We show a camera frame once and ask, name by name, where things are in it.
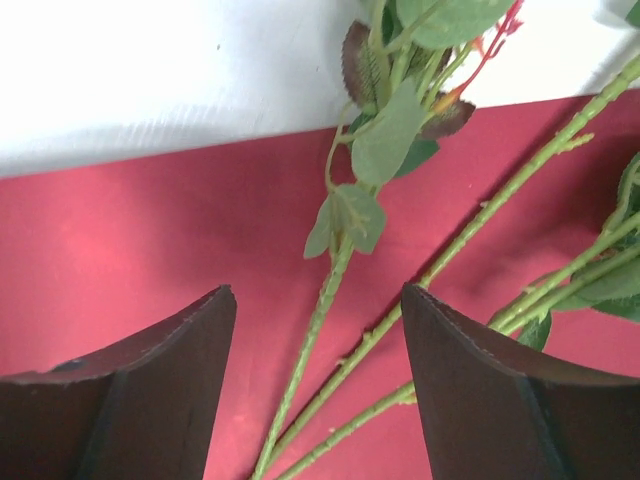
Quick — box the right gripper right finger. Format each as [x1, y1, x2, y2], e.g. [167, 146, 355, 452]
[401, 284, 639, 480]

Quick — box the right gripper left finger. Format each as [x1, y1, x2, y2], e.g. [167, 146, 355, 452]
[1, 285, 236, 480]

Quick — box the brown red wrapping paper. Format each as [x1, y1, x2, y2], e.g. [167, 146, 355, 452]
[1, 90, 639, 479]

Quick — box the pink rose stem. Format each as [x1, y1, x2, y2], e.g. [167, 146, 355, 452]
[274, 149, 640, 480]
[252, 1, 522, 479]
[268, 57, 639, 462]

